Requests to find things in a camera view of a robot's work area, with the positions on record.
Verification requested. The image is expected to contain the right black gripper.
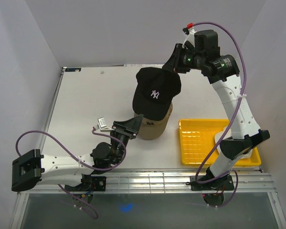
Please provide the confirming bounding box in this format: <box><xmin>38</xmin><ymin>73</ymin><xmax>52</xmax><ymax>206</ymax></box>
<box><xmin>162</xmin><ymin>43</ymin><xmax>204</xmax><ymax>74</ymax></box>

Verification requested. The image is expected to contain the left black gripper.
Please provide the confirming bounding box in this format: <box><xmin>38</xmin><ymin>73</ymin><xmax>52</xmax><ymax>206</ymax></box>
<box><xmin>111</xmin><ymin>114</ymin><xmax>143</xmax><ymax>164</ymax></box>

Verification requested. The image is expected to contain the beige baseball cap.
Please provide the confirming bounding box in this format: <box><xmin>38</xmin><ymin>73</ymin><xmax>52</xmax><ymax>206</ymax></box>
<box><xmin>138</xmin><ymin>103</ymin><xmax>173</xmax><ymax>140</ymax></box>

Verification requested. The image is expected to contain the black NY baseball cap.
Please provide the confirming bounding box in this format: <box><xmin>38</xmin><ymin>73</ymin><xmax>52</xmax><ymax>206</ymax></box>
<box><xmin>132</xmin><ymin>67</ymin><xmax>182</xmax><ymax>121</ymax></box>

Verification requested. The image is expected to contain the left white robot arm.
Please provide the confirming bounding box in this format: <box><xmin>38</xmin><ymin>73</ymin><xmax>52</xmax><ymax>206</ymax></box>
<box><xmin>11</xmin><ymin>114</ymin><xmax>143</xmax><ymax>192</ymax></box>

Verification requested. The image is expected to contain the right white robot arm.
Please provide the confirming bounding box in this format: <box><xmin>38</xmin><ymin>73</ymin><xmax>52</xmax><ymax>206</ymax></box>
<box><xmin>163</xmin><ymin>28</ymin><xmax>270</xmax><ymax>189</ymax></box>

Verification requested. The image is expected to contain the left blue corner label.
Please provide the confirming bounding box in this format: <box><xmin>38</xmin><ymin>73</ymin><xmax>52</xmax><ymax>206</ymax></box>
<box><xmin>64</xmin><ymin>68</ymin><xmax>82</xmax><ymax>72</ymax></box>

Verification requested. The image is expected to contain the white baseball cap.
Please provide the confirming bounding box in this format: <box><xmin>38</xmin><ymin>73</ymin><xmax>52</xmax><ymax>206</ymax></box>
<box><xmin>214</xmin><ymin>126</ymin><xmax>253</xmax><ymax>159</ymax></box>

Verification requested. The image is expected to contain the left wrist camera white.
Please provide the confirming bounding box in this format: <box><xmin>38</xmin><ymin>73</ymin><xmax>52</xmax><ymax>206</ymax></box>
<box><xmin>92</xmin><ymin>117</ymin><xmax>113</xmax><ymax>132</ymax></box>

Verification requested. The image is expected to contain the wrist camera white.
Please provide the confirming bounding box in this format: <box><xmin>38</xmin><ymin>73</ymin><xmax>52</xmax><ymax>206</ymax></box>
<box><xmin>92</xmin><ymin>117</ymin><xmax>113</xmax><ymax>132</ymax></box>
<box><xmin>182</xmin><ymin>23</ymin><xmax>196</xmax><ymax>48</ymax></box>

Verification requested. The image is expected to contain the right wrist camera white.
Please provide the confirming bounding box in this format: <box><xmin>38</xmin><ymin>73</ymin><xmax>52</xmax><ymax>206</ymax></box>
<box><xmin>182</xmin><ymin>23</ymin><xmax>196</xmax><ymax>48</ymax></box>

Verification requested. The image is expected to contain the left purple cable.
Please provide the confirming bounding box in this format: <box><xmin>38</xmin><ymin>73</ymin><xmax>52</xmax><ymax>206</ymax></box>
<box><xmin>15</xmin><ymin>127</ymin><xmax>127</xmax><ymax>219</ymax></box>

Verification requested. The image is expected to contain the aluminium frame rail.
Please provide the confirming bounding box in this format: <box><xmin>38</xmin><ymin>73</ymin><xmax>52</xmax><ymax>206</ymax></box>
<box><xmin>26</xmin><ymin>169</ymin><xmax>276</xmax><ymax>195</ymax></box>

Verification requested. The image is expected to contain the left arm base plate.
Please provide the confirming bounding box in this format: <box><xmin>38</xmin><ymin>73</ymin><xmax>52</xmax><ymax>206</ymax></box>
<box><xmin>64</xmin><ymin>175</ymin><xmax>106</xmax><ymax>192</ymax></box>

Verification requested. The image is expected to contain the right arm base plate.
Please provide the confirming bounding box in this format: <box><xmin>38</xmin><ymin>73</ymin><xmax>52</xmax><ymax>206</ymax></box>
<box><xmin>186</xmin><ymin>175</ymin><xmax>235</xmax><ymax>191</ymax></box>

